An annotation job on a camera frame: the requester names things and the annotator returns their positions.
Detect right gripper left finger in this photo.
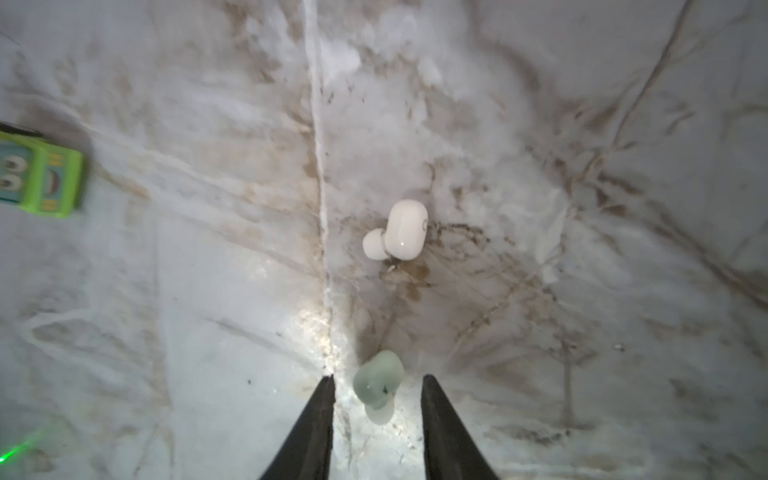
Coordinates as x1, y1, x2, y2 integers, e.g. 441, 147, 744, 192
260, 375, 335, 480

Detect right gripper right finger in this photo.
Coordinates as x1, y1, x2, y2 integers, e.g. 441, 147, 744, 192
420, 374, 499, 480

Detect mint green earbud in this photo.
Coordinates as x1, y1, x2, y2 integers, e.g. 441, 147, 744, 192
353, 350, 405, 425

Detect green toy car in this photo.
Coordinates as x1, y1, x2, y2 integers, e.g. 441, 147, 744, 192
1, 122, 85, 218

